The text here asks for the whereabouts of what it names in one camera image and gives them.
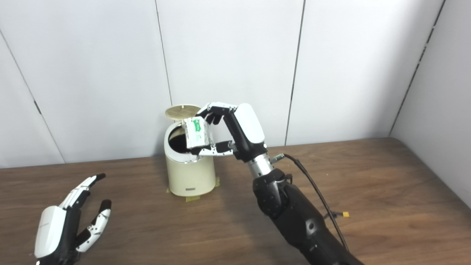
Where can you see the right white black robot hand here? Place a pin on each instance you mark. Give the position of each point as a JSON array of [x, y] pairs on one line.
[[248, 129]]

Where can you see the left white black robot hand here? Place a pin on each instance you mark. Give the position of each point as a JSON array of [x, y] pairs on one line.
[[51, 232]]

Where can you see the white green milk carton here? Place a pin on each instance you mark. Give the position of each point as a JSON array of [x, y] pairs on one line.
[[197, 132]]

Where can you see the cream round bin lid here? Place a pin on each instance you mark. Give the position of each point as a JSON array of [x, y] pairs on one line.
[[180, 111]]

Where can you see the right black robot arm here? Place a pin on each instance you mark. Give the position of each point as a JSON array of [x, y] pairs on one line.
[[294, 217]]

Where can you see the cream-colored bin body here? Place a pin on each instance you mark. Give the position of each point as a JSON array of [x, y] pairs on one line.
[[189, 175]]

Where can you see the dark wall panel hinge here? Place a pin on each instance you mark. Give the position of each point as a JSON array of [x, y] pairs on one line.
[[37, 107]]

